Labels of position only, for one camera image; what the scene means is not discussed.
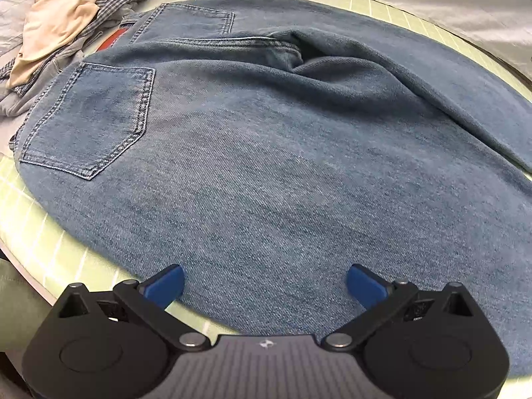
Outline blue denim jeans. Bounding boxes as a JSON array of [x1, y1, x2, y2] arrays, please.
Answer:
[[12, 0, 531, 376]]

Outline green grid cutting mat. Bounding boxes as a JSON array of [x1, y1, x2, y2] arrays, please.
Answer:
[[0, 0, 532, 387]]

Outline grey zip hoodie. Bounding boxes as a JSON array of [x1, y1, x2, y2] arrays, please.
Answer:
[[1, 36, 88, 117]]

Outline beige garment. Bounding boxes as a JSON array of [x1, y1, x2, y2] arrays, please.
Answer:
[[7, 0, 99, 87]]

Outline blue checked shirt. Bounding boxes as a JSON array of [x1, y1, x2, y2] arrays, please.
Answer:
[[0, 0, 153, 92]]

